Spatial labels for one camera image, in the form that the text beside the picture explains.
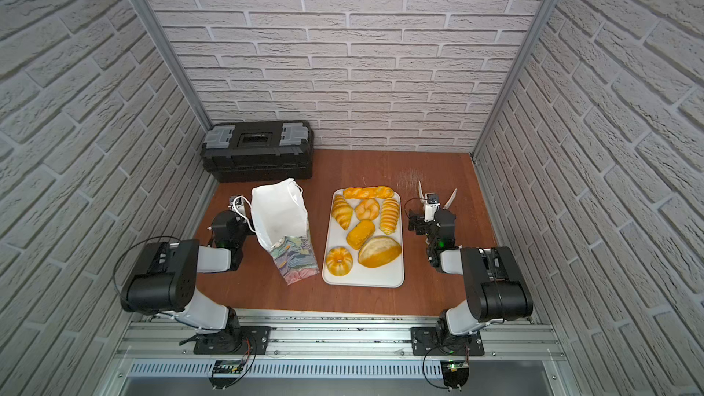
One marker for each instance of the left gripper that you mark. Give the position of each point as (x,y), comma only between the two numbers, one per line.
(236,214)

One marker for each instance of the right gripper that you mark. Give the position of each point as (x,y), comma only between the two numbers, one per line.
(434,212)

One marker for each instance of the white paper bag colourful bottom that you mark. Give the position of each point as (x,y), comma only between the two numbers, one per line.
(279,219)

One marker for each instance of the striped oval bread roll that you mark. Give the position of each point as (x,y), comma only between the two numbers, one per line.
(389,216)

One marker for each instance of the croissant bread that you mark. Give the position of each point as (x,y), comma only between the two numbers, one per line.
(342,212)

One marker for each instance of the ring shaped bundt bread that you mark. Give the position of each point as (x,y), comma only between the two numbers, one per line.
(339,261)

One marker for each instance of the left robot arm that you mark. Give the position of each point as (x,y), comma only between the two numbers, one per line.
(162,281)

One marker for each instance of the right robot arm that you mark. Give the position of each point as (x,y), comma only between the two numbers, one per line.
(495,289)

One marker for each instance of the long twisted bread top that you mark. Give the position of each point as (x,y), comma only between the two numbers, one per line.
(365,193)

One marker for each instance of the black plastic toolbox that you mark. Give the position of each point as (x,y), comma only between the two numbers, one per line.
(259,151)

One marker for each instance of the round knotted bun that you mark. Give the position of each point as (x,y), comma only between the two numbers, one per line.
(368,209)

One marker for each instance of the large oval crusty loaf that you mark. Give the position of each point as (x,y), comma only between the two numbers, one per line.
(379,251)

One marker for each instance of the small rectangular golden loaf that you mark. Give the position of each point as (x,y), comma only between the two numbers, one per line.
(360,234)

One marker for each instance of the white rectangular tray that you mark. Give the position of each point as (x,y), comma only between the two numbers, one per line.
(388,276)

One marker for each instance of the left small circuit board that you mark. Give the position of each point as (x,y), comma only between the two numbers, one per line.
(227,373)

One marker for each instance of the small circuit board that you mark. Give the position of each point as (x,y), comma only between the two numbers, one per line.
(455,375)
(227,373)

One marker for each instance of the right small circuit board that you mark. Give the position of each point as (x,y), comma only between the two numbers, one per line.
(455,375)

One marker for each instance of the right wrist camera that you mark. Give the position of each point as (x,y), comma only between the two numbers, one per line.
(432,198)

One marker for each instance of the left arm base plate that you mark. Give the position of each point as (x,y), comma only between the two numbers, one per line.
(252,340)

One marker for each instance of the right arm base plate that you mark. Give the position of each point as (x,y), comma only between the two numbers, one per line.
(428,340)

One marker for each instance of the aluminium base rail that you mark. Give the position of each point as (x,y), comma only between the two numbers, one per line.
(328,345)

